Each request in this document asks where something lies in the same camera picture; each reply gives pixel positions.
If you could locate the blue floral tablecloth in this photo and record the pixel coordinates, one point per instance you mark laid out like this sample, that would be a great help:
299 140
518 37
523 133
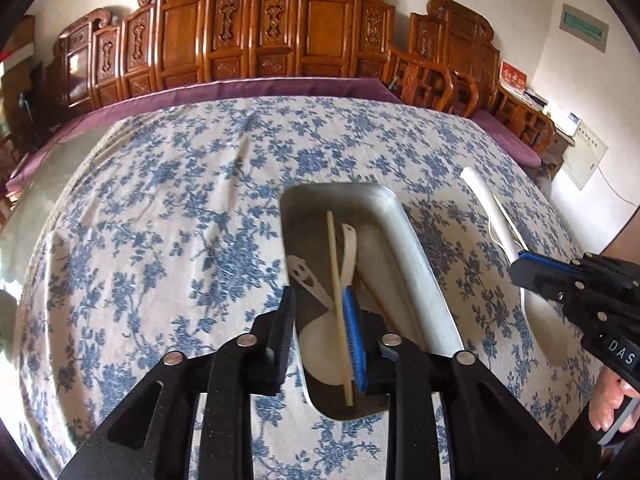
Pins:
168 238

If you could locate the person's right hand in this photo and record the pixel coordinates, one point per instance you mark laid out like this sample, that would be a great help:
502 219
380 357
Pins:
607 397

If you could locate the carved wooden bench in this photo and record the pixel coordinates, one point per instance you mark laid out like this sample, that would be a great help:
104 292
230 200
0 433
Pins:
166 44

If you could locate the red calendar card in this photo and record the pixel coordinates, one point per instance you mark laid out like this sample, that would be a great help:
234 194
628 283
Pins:
512 77

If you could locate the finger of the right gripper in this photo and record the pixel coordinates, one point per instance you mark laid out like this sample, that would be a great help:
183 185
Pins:
549 278

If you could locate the white wall paper sheet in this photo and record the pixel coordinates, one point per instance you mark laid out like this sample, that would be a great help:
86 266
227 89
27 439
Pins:
582 159

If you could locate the purple armchair cushion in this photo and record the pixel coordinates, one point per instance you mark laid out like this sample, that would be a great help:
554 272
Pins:
525 156

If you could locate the green wall sign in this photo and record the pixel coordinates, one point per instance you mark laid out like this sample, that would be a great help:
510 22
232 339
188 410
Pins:
584 26

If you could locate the grey metal rectangular tray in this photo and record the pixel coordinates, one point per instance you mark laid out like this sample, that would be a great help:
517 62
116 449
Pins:
391 275

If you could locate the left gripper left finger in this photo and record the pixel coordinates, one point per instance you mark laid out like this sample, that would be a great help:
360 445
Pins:
251 364

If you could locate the carved wooden armchair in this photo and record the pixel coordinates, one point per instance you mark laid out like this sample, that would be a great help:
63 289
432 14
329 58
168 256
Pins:
451 65

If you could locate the purple bench cushion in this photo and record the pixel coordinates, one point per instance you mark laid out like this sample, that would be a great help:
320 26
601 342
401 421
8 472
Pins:
370 89

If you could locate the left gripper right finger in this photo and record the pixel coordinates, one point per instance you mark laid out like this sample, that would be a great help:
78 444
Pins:
386 364

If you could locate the large white plastic spoon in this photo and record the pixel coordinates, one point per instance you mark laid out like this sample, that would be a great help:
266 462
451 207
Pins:
544 323

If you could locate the wooden chopstick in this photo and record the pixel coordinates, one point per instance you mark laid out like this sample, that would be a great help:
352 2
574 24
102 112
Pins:
338 309

